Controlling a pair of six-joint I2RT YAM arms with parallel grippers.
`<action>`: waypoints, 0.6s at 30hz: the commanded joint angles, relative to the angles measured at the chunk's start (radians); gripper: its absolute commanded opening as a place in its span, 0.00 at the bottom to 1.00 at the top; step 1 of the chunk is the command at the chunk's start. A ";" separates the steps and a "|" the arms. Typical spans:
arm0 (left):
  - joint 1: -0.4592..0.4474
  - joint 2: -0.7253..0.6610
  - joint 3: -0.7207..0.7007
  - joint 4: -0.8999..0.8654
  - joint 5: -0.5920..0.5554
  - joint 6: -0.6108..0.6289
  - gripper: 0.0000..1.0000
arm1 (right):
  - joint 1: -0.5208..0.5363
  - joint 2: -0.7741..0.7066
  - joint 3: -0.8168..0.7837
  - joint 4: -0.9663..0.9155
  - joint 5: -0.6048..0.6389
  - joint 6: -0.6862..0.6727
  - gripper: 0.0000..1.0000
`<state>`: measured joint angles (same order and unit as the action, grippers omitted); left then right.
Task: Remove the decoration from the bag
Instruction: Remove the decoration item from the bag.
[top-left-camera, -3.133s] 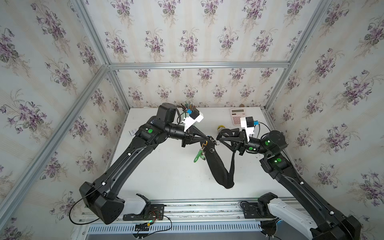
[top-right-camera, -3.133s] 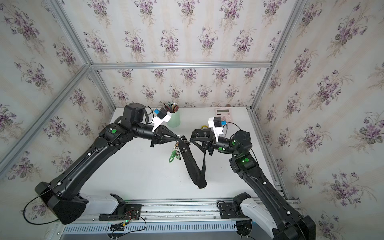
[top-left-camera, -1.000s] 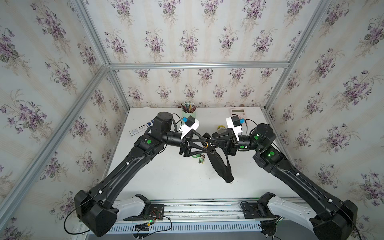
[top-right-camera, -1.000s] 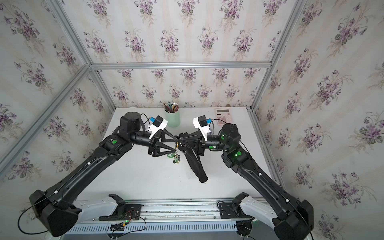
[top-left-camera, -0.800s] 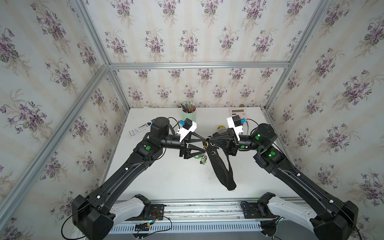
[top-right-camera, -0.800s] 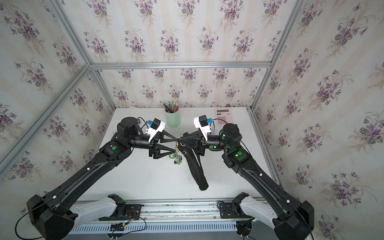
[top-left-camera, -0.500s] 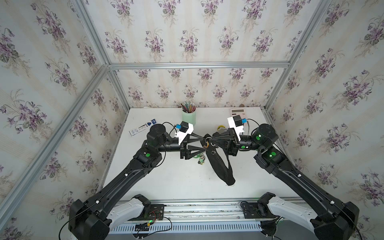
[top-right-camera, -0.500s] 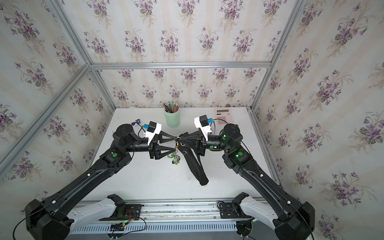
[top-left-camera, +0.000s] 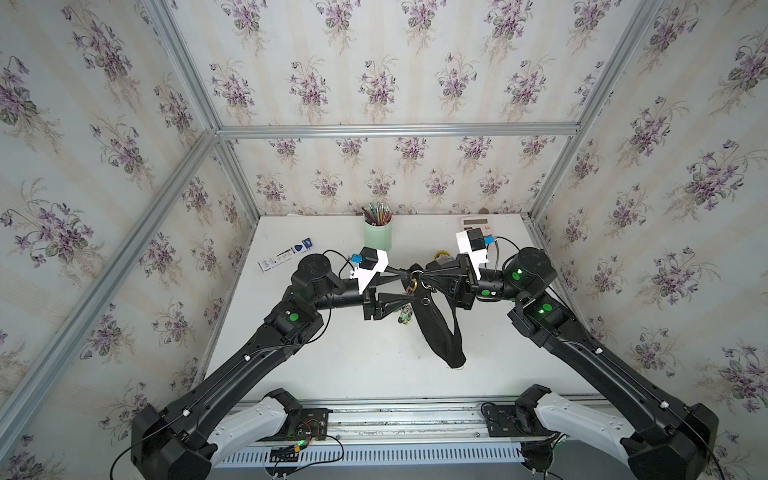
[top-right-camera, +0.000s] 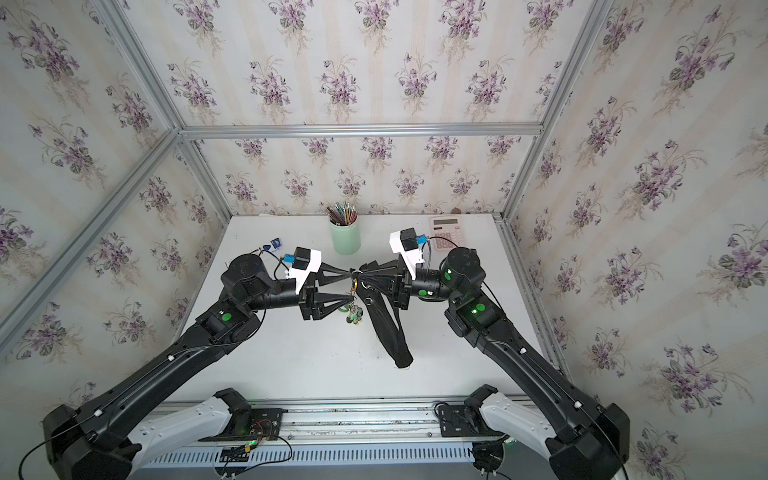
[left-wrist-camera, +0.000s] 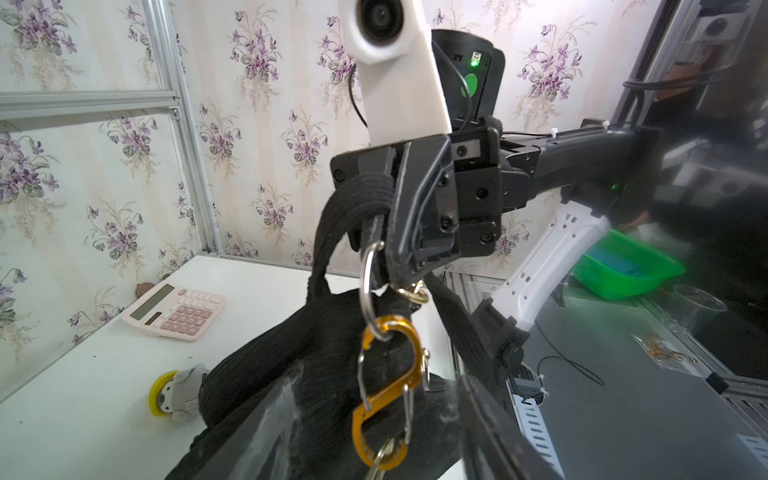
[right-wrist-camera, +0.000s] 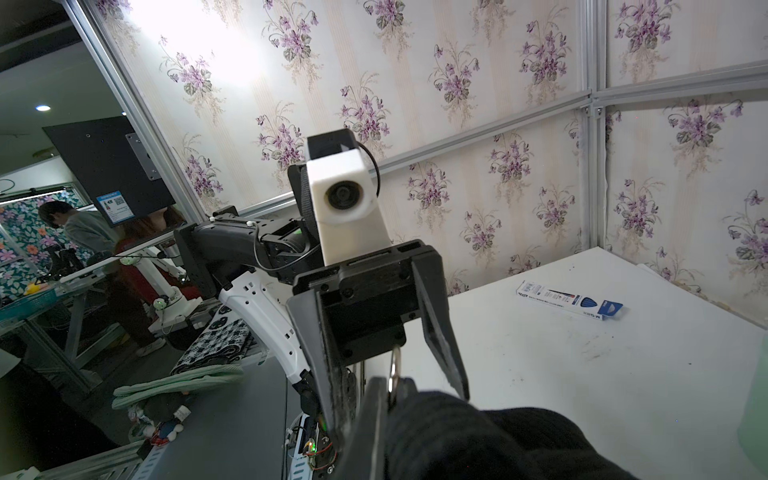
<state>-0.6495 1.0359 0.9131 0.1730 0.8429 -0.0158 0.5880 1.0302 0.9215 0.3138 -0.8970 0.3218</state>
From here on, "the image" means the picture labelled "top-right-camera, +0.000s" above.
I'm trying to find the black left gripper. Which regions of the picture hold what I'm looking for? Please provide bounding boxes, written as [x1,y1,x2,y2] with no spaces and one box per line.
[244,265,354,328]

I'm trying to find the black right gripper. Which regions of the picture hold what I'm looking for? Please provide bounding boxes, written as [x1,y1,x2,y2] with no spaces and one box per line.
[361,260,464,315]

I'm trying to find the green carabiner key charm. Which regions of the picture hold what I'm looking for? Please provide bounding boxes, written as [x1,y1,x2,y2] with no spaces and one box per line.
[338,303,365,325]

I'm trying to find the black fabric shoulder bag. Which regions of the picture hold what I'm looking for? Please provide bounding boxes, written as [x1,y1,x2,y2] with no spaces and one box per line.
[356,279,413,369]

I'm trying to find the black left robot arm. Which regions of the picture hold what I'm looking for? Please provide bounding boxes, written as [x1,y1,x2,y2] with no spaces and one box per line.
[42,248,355,479]

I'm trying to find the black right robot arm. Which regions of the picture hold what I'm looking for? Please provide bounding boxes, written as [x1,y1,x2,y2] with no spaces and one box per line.
[353,247,630,479]

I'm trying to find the green pencil cup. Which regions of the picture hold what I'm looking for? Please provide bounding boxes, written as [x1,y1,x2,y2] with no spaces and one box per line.
[330,220,361,255]

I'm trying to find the white blue refill box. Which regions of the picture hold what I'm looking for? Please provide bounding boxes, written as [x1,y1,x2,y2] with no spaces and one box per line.
[260,238,282,252]

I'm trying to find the bundle of coloured pencils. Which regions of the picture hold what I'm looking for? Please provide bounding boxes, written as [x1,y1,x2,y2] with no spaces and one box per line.
[326,202,358,227]

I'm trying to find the pink calculator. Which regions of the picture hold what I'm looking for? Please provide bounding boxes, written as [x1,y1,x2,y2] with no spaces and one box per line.
[430,216,466,250]

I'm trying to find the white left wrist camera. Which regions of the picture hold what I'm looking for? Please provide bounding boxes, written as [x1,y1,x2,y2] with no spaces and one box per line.
[283,247,322,292]

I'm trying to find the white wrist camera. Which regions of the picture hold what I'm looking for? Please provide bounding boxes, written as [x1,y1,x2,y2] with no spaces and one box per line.
[389,228,427,279]
[283,247,322,292]

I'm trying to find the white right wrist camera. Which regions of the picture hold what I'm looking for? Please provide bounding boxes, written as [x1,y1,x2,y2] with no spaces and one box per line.
[389,228,427,279]

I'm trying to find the aluminium mounting rail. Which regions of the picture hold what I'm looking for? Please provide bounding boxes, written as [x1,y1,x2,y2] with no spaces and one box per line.
[137,398,559,448]

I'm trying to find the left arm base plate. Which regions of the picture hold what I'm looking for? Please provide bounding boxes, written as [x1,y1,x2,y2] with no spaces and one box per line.
[201,408,285,442]

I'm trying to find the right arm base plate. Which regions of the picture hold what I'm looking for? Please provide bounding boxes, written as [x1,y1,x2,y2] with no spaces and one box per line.
[433,402,505,438]

